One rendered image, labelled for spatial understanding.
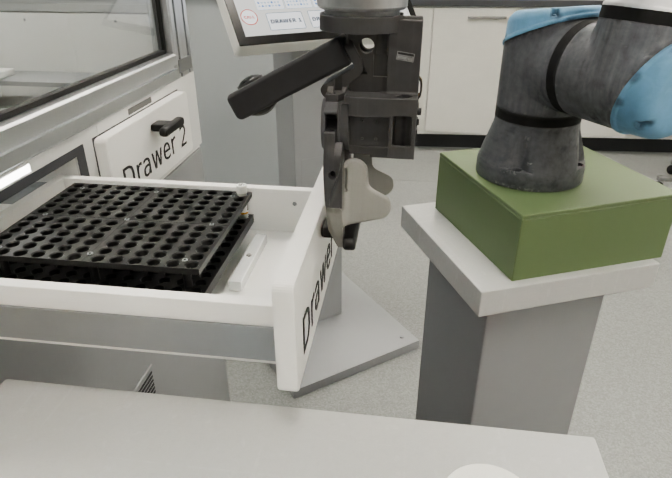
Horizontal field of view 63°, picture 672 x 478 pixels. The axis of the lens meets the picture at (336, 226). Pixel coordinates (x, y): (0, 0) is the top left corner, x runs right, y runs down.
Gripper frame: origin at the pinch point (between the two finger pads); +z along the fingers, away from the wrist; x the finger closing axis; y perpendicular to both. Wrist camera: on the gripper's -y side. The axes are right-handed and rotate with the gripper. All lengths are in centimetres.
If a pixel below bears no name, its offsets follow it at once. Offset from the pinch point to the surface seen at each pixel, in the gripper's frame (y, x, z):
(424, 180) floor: 18, 242, 90
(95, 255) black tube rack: -21.5, -7.6, 0.8
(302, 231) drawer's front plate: -2.3, -5.7, -2.1
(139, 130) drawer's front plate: -33.2, 26.6, -0.4
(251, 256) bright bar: -9.8, 2.8, 5.9
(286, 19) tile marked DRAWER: -23, 87, -10
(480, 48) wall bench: 47, 297, 27
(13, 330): -27.6, -12.8, 6.1
